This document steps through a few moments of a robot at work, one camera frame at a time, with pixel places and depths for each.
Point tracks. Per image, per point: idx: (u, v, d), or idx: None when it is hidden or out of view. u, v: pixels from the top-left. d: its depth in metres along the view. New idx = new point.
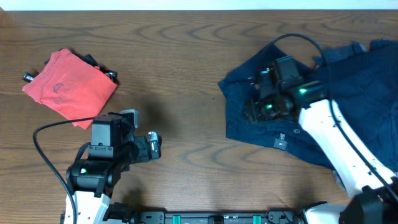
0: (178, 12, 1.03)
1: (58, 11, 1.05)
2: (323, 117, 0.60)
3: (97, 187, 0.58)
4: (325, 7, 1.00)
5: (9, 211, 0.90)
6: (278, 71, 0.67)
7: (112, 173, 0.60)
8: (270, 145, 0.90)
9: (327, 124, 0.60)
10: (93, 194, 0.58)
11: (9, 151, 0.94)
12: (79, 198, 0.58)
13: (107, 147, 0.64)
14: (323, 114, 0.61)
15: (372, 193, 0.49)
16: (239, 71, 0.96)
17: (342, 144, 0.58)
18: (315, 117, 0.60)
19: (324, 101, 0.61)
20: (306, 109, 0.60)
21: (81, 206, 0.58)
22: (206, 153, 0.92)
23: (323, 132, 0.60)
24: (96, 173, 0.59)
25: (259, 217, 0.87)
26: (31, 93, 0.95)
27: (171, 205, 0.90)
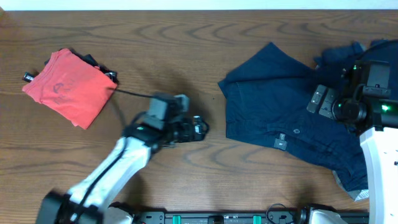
0: (178, 12, 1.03)
1: (58, 11, 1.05)
2: (388, 149, 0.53)
3: (142, 147, 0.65)
4: (325, 7, 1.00)
5: (9, 211, 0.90)
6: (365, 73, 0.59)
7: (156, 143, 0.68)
8: (270, 145, 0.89)
9: (390, 157, 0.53)
10: (138, 147, 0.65)
11: (9, 151, 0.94)
12: (130, 142, 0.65)
13: (159, 121, 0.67)
14: (389, 150, 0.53)
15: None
16: (238, 71, 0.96)
17: (395, 185, 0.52)
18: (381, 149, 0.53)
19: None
20: (377, 130, 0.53)
21: (129, 147, 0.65)
22: (206, 153, 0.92)
23: (377, 163, 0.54)
24: (145, 139, 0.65)
25: (259, 217, 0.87)
26: (30, 93, 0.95)
27: (171, 205, 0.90)
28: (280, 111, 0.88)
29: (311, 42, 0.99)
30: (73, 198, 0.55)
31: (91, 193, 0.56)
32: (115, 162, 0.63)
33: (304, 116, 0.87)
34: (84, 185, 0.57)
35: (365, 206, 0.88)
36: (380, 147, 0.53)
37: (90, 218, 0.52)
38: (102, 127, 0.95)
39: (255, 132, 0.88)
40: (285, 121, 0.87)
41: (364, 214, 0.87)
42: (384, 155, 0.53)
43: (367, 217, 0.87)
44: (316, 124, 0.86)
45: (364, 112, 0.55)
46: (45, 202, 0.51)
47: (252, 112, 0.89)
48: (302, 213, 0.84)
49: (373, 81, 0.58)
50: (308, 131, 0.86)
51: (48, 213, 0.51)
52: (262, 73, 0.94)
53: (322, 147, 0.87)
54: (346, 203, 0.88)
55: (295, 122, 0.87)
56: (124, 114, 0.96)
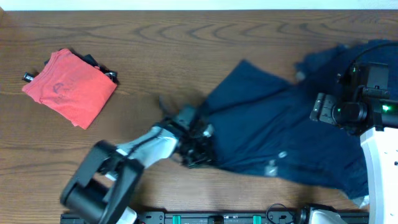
0: (178, 12, 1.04)
1: (58, 11, 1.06)
2: (388, 149, 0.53)
3: (173, 138, 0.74)
4: (324, 7, 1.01)
5: (9, 211, 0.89)
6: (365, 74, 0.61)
7: (182, 140, 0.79)
8: (264, 173, 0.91)
9: (390, 156, 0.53)
10: (170, 136, 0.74)
11: (9, 150, 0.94)
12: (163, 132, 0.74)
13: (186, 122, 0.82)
14: (388, 150, 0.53)
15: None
16: (214, 99, 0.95)
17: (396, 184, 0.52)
18: (382, 150, 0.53)
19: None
20: (377, 130, 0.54)
21: (161, 134, 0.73)
22: (203, 167, 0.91)
23: (377, 162, 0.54)
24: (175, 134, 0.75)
25: (259, 217, 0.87)
26: (30, 93, 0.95)
27: (171, 205, 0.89)
28: (262, 136, 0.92)
29: (310, 42, 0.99)
30: (119, 150, 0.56)
31: (132, 152, 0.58)
32: (152, 140, 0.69)
33: (286, 137, 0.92)
34: (127, 146, 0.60)
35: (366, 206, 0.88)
36: (381, 146, 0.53)
37: (132, 170, 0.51)
38: (102, 127, 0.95)
39: (244, 160, 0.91)
40: (268, 147, 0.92)
41: (364, 214, 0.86)
42: (384, 155, 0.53)
43: (367, 217, 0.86)
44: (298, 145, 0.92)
45: (364, 112, 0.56)
46: (94, 149, 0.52)
47: (234, 140, 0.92)
48: (303, 213, 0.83)
49: (372, 83, 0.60)
50: (293, 153, 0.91)
51: (93, 160, 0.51)
52: (237, 98, 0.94)
53: (310, 167, 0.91)
54: (346, 203, 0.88)
55: (278, 146, 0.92)
56: (124, 114, 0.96)
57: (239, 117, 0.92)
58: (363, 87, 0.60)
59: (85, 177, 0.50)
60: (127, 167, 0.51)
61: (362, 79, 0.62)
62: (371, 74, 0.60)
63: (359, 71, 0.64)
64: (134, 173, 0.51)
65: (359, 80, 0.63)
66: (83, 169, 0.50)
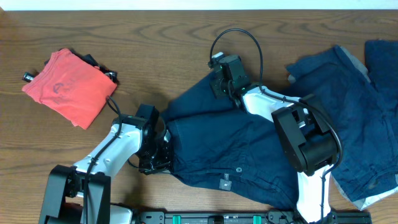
0: (178, 12, 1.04)
1: (58, 11, 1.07)
2: (255, 96, 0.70)
3: (136, 130, 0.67)
4: (324, 7, 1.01)
5: (8, 211, 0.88)
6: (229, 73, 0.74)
7: (148, 128, 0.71)
8: (216, 186, 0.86)
9: (254, 96, 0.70)
10: (132, 130, 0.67)
11: (9, 151, 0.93)
12: (125, 127, 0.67)
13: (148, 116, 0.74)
14: (252, 93, 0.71)
15: (288, 109, 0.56)
16: (178, 107, 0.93)
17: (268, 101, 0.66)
18: (249, 97, 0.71)
19: (255, 88, 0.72)
20: (245, 94, 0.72)
21: (124, 130, 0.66)
22: None
23: (256, 104, 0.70)
24: (136, 125, 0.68)
25: (259, 217, 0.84)
26: (30, 93, 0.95)
27: (171, 205, 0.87)
28: (222, 149, 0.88)
29: (311, 42, 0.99)
30: (78, 170, 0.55)
31: (94, 163, 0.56)
32: (114, 140, 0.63)
33: (245, 154, 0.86)
34: (87, 160, 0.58)
35: (372, 206, 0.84)
36: (247, 100, 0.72)
37: (99, 184, 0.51)
38: (102, 127, 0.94)
39: (197, 172, 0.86)
40: (226, 160, 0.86)
41: (364, 214, 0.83)
42: (252, 96, 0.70)
43: (367, 217, 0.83)
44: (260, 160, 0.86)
45: (239, 100, 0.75)
46: (51, 178, 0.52)
47: (190, 150, 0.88)
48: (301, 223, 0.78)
49: (236, 75, 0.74)
50: (250, 170, 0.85)
51: (56, 186, 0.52)
52: (201, 109, 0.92)
53: (265, 184, 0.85)
54: (347, 203, 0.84)
55: (236, 160, 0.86)
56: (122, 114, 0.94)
57: (201, 125, 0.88)
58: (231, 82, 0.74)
59: (54, 206, 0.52)
60: (91, 182, 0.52)
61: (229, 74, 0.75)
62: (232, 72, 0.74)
63: (225, 68, 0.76)
64: (101, 186, 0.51)
65: (228, 75, 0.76)
66: (50, 197, 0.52)
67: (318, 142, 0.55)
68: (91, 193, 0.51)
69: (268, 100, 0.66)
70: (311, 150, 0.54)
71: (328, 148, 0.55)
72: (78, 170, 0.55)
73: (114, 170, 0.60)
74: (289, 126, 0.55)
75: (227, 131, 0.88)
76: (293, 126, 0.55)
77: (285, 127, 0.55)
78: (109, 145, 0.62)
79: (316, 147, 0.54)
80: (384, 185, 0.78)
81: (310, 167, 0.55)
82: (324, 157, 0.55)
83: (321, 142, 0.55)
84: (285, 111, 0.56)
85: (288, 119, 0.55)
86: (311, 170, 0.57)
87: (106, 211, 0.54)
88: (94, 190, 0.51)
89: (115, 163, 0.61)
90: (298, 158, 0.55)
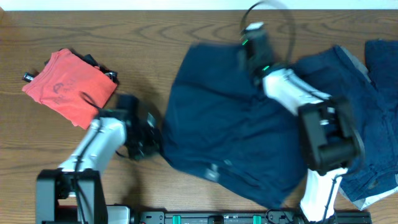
0: (178, 12, 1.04)
1: (58, 11, 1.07)
2: (280, 79, 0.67)
3: (118, 122, 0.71)
4: (324, 7, 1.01)
5: (9, 211, 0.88)
6: (254, 47, 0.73)
7: (129, 120, 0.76)
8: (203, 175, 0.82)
9: (279, 81, 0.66)
10: (114, 123, 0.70)
11: (9, 151, 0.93)
12: (106, 120, 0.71)
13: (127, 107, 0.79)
14: (277, 76, 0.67)
15: (315, 105, 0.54)
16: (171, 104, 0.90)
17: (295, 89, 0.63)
18: (273, 78, 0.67)
19: (280, 71, 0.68)
20: (267, 76, 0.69)
21: (105, 124, 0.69)
22: None
23: (279, 88, 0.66)
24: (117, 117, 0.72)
25: (259, 217, 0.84)
26: (30, 93, 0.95)
27: (171, 205, 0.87)
28: (214, 139, 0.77)
29: (311, 42, 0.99)
30: (65, 170, 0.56)
31: (79, 162, 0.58)
32: (97, 135, 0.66)
33: (236, 149, 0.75)
34: (72, 159, 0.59)
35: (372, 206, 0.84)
36: (271, 81, 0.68)
37: (89, 180, 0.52)
38: None
39: (185, 162, 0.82)
40: (216, 151, 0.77)
41: (364, 214, 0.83)
42: (275, 79, 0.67)
43: (367, 217, 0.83)
44: None
45: (259, 79, 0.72)
46: (39, 183, 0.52)
47: (177, 139, 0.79)
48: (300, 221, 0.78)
49: (259, 52, 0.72)
50: (240, 163, 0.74)
51: (46, 189, 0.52)
52: (190, 95, 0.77)
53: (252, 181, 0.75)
54: (346, 203, 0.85)
55: (227, 152, 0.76)
56: None
57: None
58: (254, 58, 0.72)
59: (45, 210, 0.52)
60: (81, 180, 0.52)
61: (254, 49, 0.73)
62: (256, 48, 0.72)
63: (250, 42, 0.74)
64: (91, 182, 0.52)
65: (251, 50, 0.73)
66: (42, 201, 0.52)
67: (337, 144, 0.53)
68: (83, 190, 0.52)
69: (295, 88, 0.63)
70: (331, 153, 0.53)
71: (348, 150, 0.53)
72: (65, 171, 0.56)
73: (101, 163, 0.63)
74: (314, 125, 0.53)
75: None
76: (318, 127, 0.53)
77: (310, 125, 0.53)
78: (92, 142, 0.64)
79: (334, 149, 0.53)
80: (384, 185, 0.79)
81: (323, 168, 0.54)
82: (340, 160, 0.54)
83: (339, 145, 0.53)
84: (311, 107, 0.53)
85: (313, 117, 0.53)
86: (324, 171, 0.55)
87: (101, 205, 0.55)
88: (84, 186, 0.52)
89: (102, 157, 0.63)
90: (313, 158, 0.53)
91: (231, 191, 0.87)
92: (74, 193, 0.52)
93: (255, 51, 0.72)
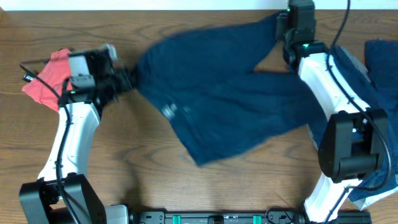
0: (178, 12, 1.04)
1: (58, 12, 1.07)
2: (319, 67, 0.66)
3: (86, 106, 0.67)
4: (324, 7, 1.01)
5: (8, 211, 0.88)
6: (297, 17, 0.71)
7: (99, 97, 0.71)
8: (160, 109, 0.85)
9: (319, 70, 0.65)
10: (81, 109, 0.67)
11: (9, 151, 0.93)
12: (71, 109, 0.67)
13: (87, 77, 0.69)
14: (317, 63, 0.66)
15: (349, 115, 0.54)
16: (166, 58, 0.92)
17: (333, 84, 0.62)
18: (312, 63, 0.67)
19: (321, 60, 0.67)
20: (306, 58, 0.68)
21: (73, 114, 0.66)
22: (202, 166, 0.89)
23: (315, 75, 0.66)
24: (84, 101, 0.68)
25: (259, 217, 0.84)
26: (30, 93, 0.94)
27: (171, 205, 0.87)
28: (183, 84, 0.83)
29: None
30: (47, 180, 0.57)
31: (60, 167, 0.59)
32: (68, 130, 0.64)
33: (199, 101, 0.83)
34: (51, 164, 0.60)
35: (371, 206, 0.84)
36: (311, 65, 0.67)
37: (75, 185, 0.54)
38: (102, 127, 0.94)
39: (155, 102, 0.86)
40: (183, 96, 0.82)
41: (364, 214, 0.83)
42: (314, 65, 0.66)
43: (367, 217, 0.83)
44: None
45: (295, 55, 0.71)
46: (23, 196, 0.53)
47: (153, 71, 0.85)
48: (301, 216, 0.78)
49: (301, 25, 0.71)
50: (194, 113, 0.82)
51: (32, 200, 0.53)
52: (186, 48, 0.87)
53: (196, 135, 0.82)
54: (347, 203, 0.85)
55: (190, 102, 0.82)
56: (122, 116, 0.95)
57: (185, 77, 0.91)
58: (294, 30, 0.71)
59: (38, 217, 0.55)
60: (66, 186, 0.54)
61: (295, 19, 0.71)
62: (300, 20, 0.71)
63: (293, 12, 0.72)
64: (78, 186, 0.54)
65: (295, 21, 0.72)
66: (32, 210, 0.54)
67: (360, 154, 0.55)
68: (71, 195, 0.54)
69: (333, 83, 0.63)
70: (353, 165, 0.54)
71: (370, 164, 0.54)
72: (47, 180, 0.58)
73: (81, 158, 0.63)
74: (344, 135, 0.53)
75: None
76: (347, 138, 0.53)
77: (339, 135, 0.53)
78: (66, 138, 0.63)
79: (356, 160, 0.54)
80: (384, 184, 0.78)
81: (339, 176, 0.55)
82: (359, 171, 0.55)
83: (360, 157, 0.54)
84: (346, 118, 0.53)
85: (345, 128, 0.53)
86: (339, 179, 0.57)
87: (92, 201, 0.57)
88: (72, 192, 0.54)
89: (81, 156, 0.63)
90: (332, 165, 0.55)
91: (231, 191, 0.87)
92: (63, 200, 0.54)
93: (296, 25, 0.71)
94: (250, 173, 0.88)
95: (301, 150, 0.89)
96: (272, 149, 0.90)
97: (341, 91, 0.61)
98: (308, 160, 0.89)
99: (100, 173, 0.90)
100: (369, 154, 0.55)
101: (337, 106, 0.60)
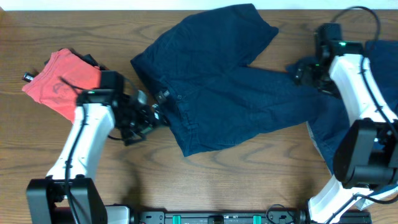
0: (178, 12, 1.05)
1: (58, 11, 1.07)
2: (353, 70, 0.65)
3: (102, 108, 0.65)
4: (324, 7, 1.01)
5: (9, 211, 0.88)
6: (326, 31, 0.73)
7: (117, 100, 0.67)
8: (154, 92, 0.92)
9: (352, 71, 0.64)
10: (99, 111, 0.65)
11: (9, 151, 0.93)
12: (88, 109, 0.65)
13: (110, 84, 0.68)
14: (351, 65, 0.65)
15: (373, 123, 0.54)
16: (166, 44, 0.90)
17: (365, 89, 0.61)
18: (346, 63, 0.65)
19: (356, 63, 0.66)
20: (341, 58, 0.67)
21: (89, 114, 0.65)
22: (202, 166, 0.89)
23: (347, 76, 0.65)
24: (101, 102, 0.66)
25: (259, 217, 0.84)
26: (30, 93, 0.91)
27: (171, 205, 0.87)
28: (181, 74, 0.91)
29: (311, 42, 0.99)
30: (55, 178, 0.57)
31: (69, 167, 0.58)
32: (83, 131, 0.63)
33: (192, 90, 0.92)
34: (61, 163, 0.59)
35: (372, 206, 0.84)
36: (346, 65, 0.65)
37: (82, 188, 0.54)
38: None
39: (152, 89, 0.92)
40: (178, 84, 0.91)
41: (364, 214, 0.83)
42: (348, 66, 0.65)
43: (367, 217, 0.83)
44: (195, 102, 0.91)
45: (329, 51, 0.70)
46: (30, 192, 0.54)
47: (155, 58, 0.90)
48: (301, 213, 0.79)
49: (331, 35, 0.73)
50: (186, 100, 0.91)
51: (38, 198, 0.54)
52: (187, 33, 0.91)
53: (185, 122, 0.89)
54: None
55: (185, 90, 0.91)
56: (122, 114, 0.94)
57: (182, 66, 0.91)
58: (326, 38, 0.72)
59: (42, 214, 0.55)
60: (73, 188, 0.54)
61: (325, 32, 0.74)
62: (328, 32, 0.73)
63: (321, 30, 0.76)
64: (85, 189, 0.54)
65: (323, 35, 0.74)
66: (37, 208, 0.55)
67: (377, 163, 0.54)
68: (76, 198, 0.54)
69: (363, 87, 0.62)
70: (367, 173, 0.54)
71: (384, 175, 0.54)
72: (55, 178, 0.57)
73: (91, 162, 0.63)
74: (364, 142, 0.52)
75: (187, 70, 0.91)
76: (367, 145, 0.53)
77: (358, 140, 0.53)
78: (78, 138, 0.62)
79: (370, 168, 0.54)
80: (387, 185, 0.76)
81: (351, 182, 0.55)
82: (372, 182, 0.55)
83: (376, 167, 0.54)
84: (369, 126, 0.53)
85: (367, 135, 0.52)
86: (350, 185, 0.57)
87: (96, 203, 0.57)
88: (78, 195, 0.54)
89: (91, 158, 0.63)
90: (346, 170, 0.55)
91: (231, 191, 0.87)
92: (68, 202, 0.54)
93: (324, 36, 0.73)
94: (250, 173, 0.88)
95: (301, 150, 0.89)
96: (272, 148, 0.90)
97: (370, 98, 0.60)
98: (308, 161, 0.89)
99: (100, 173, 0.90)
100: (385, 165, 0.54)
101: (364, 112, 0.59)
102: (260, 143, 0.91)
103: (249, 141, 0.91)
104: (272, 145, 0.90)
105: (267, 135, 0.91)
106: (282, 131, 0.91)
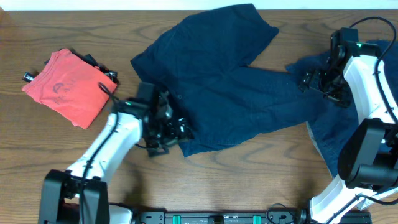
0: (178, 12, 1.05)
1: (58, 12, 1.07)
2: (367, 70, 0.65)
3: (135, 121, 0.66)
4: (324, 7, 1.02)
5: (8, 211, 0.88)
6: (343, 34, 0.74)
7: (149, 116, 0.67)
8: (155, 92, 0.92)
9: (367, 72, 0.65)
10: (131, 122, 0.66)
11: (9, 151, 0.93)
12: (121, 117, 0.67)
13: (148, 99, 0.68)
14: (367, 66, 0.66)
15: (382, 124, 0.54)
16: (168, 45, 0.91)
17: (377, 90, 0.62)
18: (362, 64, 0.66)
19: (370, 64, 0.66)
20: (356, 58, 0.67)
21: (120, 122, 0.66)
22: (202, 166, 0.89)
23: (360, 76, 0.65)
24: (134, 115, 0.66)
25: (259, 217, 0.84)
26: (30, 93, 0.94)
27: (171, 205, 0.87)
28: (181, 74, 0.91)
29: (311, 42, 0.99)
30: (73, 175, 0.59)
31: (89, 167, 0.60)
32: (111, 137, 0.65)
33: (193, 90, 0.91)
34: (83, 162, 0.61)
35: (372, 206, 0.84)
36: (361, 65, 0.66)
37: (96, 190, 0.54)
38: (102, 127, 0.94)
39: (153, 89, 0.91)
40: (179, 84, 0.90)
41: (364, 214, 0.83)
42: (364, 67, 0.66)
43: (367, 217, 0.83)
44: (196, 102, 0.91)
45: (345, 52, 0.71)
46: (46, 182, 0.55)
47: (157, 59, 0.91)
48: (302, 213, 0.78)
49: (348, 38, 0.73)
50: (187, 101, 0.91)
51: (51, 191, 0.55)
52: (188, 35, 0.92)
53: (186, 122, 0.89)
54: None
55: (186, 90, 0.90)
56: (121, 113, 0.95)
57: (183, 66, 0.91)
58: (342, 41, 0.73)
59: (50, 208, 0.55)
60: (87, 189, 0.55)
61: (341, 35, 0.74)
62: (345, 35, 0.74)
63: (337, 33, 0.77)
64: (97, 192, 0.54)
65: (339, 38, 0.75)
66: (46, 202, 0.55)
67: (382, 165, 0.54)
68: (87, 199, 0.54)
69: (375, 88, 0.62)
70: (374, 173, 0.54)
71: (388, 177, 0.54)
72: (73, 175, 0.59)
73: (111, 167, 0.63)
74: (374, 142, 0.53)
75: (189, 71, 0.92)
76: (374, 145, 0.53)
77: (367, 139, 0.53)
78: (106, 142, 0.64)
79: (376, 168, 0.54)
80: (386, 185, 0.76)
81: (356, 181, 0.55)
82: (377, 182, 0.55)
83: (383, 168, 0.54)
84: (380, 127, 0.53)
85: (375, 134, 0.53)
86: (354, 185, 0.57)
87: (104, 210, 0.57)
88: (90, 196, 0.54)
89: (111, 164, 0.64)
90: (351, 168, 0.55)
91: (231, 191, 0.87)
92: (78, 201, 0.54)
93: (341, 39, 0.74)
94: (250, 173, 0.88)
95: (301, 150, 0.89)
96: (272, 148, 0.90)
97: (382, 99, 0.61)
98: (309, 161, 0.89)
99: None
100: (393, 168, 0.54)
101: (374, 112, 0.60)
102: (260, 143, 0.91)
103: (249, 142, 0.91)
104: (272, 146, 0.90)
105: (267, 135, 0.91)
106: (282, 131, 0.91)
